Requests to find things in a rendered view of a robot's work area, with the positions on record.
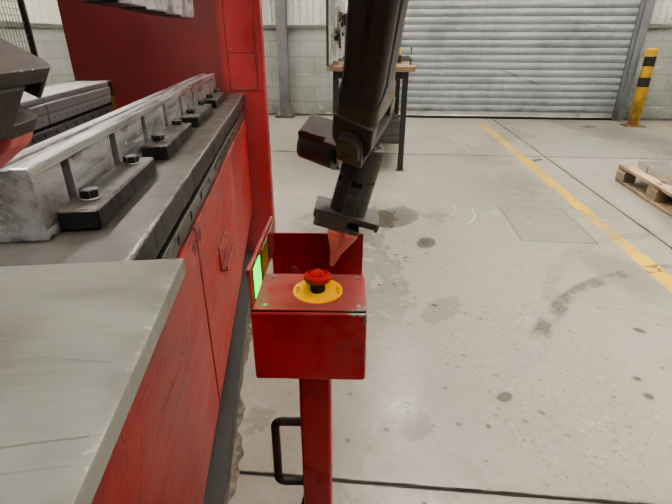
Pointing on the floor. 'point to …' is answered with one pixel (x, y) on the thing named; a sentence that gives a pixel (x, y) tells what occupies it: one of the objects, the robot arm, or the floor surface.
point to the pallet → (657, 195)
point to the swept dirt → (237, 429)
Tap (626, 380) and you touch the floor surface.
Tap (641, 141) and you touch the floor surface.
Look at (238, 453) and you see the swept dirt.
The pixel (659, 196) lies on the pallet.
